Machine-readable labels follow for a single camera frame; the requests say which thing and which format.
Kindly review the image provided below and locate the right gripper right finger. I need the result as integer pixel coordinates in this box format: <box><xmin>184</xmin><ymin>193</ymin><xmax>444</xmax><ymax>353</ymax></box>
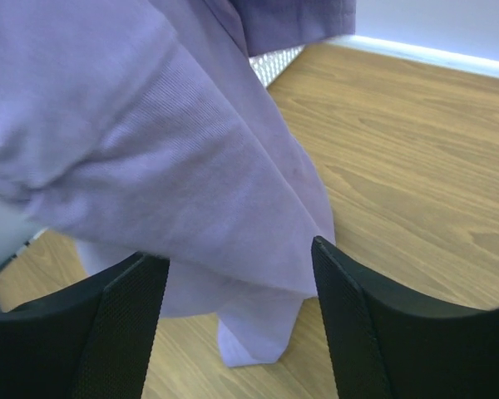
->
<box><xmin>311</xmin><ymin>237</ymin><xmax>499</xmax><ymax>399</ymax></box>

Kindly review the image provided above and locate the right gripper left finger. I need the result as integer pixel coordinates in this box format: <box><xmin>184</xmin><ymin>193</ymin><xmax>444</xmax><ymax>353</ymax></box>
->
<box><xmin>0</xmin><ymin>254</ymin><xmax>170</xmax><ymax>399</ymax></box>

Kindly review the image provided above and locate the purple t shirt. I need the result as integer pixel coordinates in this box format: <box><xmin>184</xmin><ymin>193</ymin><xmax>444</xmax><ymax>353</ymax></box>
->
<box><xmin>0</xmin><ymin>0</ymin><xmax>356</xmax><ymax>367</ymax></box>

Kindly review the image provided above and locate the white plastic laundry basket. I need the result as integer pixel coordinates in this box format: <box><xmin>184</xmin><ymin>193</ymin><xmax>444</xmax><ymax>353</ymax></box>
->
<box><xmin>249</xmin><ymin>46</ymin><xmax>304</xmax><ymax>87</ymax></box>

